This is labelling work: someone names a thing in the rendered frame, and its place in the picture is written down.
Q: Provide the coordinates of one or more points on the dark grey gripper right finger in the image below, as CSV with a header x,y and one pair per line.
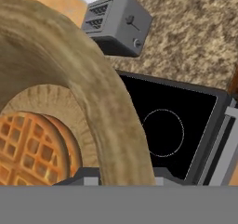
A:
x,y
164,175

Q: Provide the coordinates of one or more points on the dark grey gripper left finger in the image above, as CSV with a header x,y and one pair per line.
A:
x,y
81,175

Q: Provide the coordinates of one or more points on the tan wooden bowl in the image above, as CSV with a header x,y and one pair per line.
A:
x,y
93,88

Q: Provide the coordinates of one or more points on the grey oven door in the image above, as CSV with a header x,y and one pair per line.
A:
x,y
217,159

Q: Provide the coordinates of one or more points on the golden brown waffle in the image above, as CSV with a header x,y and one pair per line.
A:
x,y
31,150

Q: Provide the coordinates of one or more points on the black hob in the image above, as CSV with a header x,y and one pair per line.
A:
x,y
173,110

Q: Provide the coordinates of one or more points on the grey toaster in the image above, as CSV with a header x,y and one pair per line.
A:
x,y
119,23

